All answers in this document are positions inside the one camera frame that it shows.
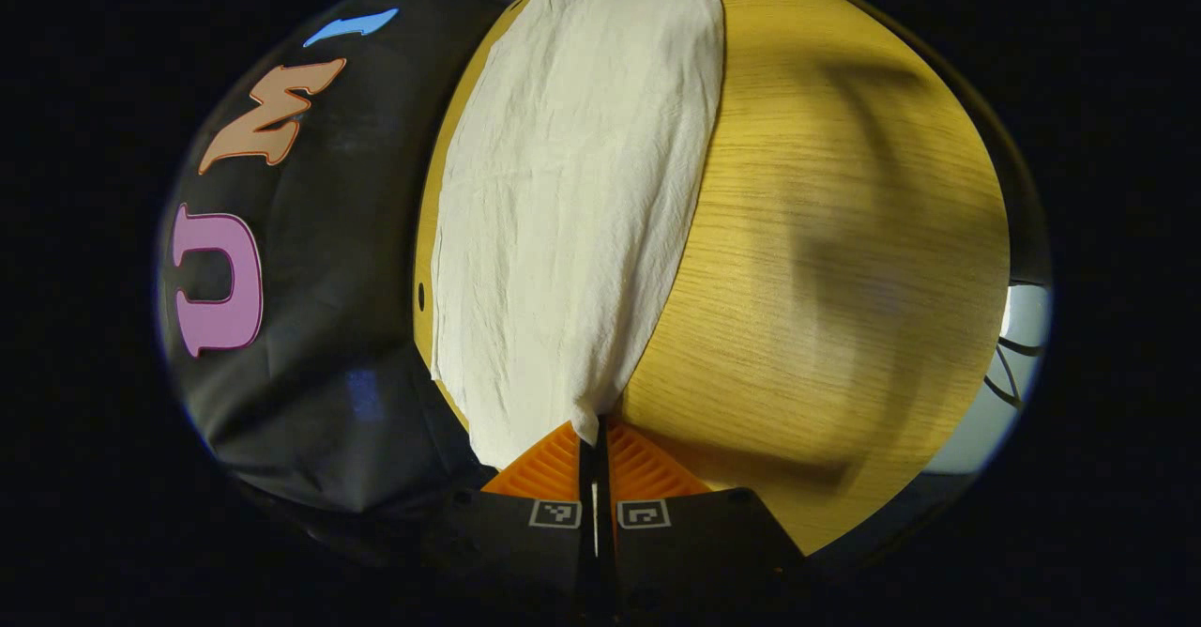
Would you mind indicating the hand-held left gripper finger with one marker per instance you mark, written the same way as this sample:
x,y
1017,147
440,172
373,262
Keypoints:
x,y
608,552
585,552

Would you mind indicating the white jeans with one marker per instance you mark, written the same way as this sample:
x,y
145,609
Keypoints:
x,y
563,214

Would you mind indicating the black backdrop cloth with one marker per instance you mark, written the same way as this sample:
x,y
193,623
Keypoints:
x,y
328,374

